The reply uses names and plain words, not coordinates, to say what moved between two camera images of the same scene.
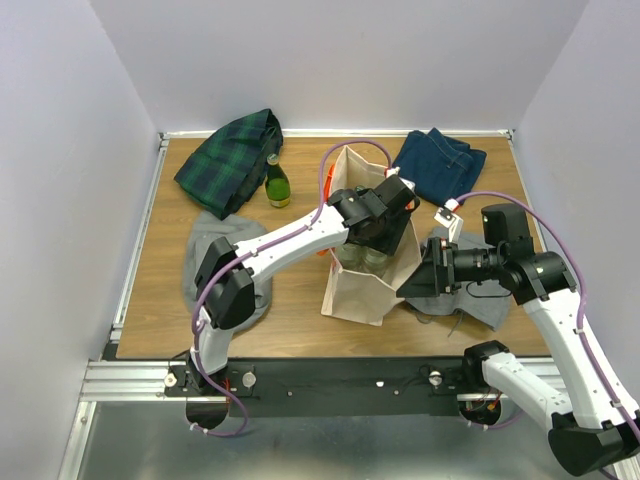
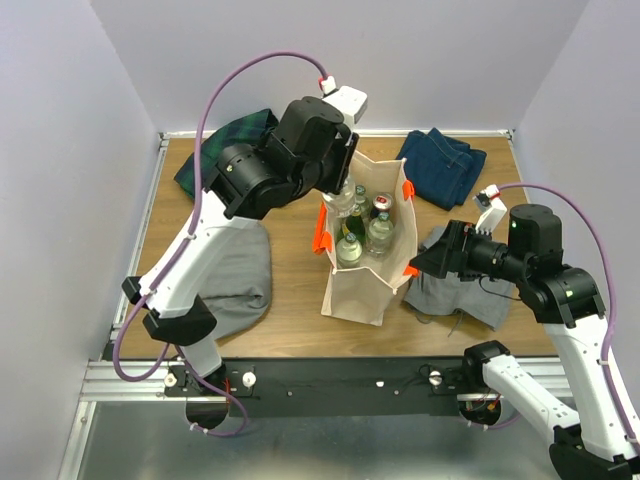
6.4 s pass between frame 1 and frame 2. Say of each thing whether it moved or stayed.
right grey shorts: stayed
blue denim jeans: stayed
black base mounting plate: stayed
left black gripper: moved
